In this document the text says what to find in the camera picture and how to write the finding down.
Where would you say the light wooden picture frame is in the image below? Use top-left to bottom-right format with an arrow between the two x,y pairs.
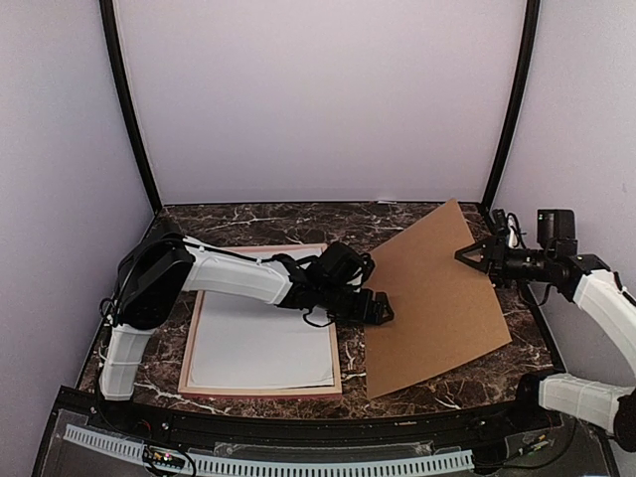
177,242 -> 344,398

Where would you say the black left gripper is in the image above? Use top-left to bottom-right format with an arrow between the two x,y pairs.
319,283 -> 395,328

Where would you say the brown cardboard backing board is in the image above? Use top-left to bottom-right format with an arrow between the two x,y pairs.
365,200 -> 512,398

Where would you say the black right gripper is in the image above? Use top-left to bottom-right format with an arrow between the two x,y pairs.
455,236 -> 554,288

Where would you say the grey slotted cable duct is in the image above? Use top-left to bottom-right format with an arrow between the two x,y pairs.
63,424 -> 475,476

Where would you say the black corner post left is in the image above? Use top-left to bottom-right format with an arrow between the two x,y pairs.
98,0 -> 163,215

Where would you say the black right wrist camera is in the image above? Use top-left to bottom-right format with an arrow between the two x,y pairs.
537,209 -> 576,249

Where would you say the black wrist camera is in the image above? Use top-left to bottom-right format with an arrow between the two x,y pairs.
537,209 -> 576,249
318,242 -> 376,286

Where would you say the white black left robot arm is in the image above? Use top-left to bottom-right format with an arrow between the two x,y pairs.
95,233 -> 395,433

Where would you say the black corner post right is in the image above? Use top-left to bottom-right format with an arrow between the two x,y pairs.
479,0 -> 541,215

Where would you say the red sunset photo print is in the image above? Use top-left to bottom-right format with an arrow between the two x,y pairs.
189,247 -> 337,390

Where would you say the black table edge rail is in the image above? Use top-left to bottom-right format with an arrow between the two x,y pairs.
42,387 -> 602,465

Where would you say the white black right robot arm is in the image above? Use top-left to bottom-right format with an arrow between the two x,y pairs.
454,237 -> 635,452

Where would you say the black corner post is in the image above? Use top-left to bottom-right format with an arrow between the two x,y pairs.
479,0 -> 541,215
98,0 -> 163,215

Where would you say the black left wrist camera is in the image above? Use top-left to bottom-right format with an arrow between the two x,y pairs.
318,242 -> 376,286

